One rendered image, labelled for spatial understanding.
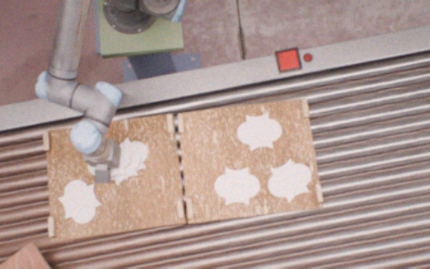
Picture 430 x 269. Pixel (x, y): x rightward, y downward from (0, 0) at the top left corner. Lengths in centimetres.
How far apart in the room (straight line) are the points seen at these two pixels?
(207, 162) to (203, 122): 13
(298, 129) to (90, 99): 66
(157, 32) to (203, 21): 102
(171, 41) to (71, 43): 54
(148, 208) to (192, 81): 44
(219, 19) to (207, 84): 113
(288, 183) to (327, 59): 44
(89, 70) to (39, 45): 29
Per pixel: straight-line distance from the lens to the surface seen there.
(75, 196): 193
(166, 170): 190
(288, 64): 200
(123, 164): 189
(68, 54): 163
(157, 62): 238
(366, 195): 193
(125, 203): 190
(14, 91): 314
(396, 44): 209
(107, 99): 164
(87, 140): 160
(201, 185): 188
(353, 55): 205
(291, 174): 188
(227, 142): 190
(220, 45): 303
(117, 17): 207
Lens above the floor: 278
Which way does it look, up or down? 75 degrees down
